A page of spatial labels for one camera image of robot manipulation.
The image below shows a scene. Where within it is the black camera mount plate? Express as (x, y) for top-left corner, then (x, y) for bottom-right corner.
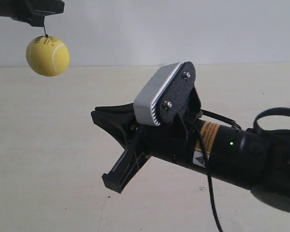
(155, 61), (201, 125)

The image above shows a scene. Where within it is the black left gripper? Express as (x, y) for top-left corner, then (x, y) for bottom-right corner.
(0, 0), (64, 27)

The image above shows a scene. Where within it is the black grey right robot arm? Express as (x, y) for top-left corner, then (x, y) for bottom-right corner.
(91, 104), (290, 212)

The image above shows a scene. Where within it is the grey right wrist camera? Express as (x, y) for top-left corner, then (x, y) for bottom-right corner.
(133, 62), (183, 126)

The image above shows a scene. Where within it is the black right camera cable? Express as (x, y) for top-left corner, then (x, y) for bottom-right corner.
(178, 107), (290, 232)

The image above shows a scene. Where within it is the yellow tennis ball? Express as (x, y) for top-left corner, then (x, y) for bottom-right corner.
(26, 35), (70, 77)

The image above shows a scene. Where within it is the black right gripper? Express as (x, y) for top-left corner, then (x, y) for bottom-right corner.
(91, 103), (210, 193)

